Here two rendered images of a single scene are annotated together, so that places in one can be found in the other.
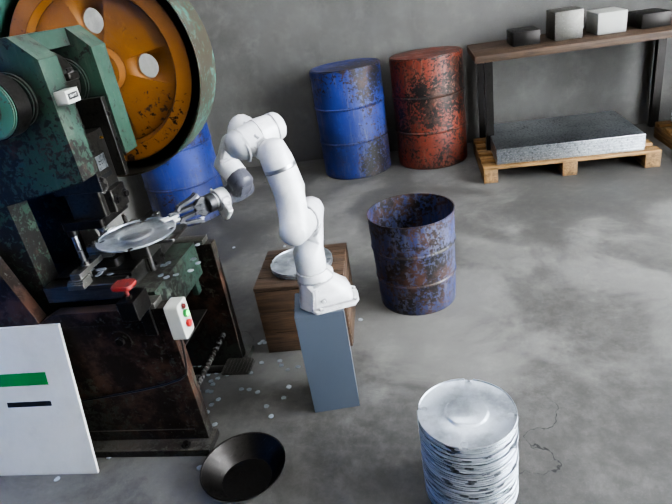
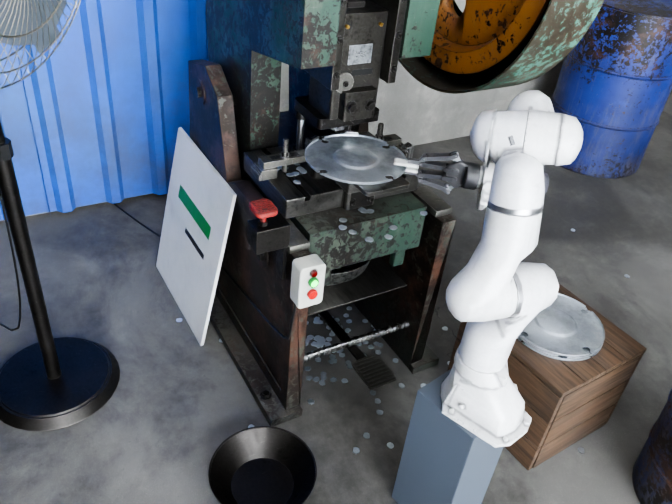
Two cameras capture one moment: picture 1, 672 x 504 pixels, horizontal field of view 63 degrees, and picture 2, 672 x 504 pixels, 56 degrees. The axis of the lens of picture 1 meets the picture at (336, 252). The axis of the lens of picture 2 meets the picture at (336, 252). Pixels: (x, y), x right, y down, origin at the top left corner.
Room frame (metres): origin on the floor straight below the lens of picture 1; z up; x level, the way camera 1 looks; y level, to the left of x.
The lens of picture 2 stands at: (0.76, -0.42, 1.61)
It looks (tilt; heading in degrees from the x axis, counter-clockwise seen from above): 36 degrees down; 46
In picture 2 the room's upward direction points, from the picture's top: 6 degrees clockwise
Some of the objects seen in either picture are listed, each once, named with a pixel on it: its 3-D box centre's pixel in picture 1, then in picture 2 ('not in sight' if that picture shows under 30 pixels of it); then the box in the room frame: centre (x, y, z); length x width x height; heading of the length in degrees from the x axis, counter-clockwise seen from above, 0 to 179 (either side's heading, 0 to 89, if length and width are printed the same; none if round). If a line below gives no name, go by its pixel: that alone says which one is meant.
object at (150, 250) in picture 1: (154, 249); (362, 186); (1.89, 0.67, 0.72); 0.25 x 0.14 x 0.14; 79
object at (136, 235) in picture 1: (136, 234); (356, 157); (1.90, 0.71, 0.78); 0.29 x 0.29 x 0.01
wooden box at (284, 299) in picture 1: (308, 296); (538, 366); (2.29, 0.16, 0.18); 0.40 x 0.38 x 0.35; 82
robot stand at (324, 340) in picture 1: (327, 350); (450, 453); (1.77, 0.10, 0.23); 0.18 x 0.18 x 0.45; 89
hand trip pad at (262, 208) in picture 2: (126, 293); (263, 218); (1.56, 0.68, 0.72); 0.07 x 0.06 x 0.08; 79
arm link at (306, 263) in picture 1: (308, 233); (509, 312); (1.80, 0.08, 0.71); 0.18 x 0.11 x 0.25; 160
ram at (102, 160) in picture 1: (92, 171); (350, 58); (1.92, 0.80, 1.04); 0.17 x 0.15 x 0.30; 79
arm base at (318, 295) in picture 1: (325, 283); (489, 387); (1.77, 0.06, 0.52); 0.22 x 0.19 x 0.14; 89
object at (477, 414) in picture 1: (466, 411); not in sight; (1.23, -0.30, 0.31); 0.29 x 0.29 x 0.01
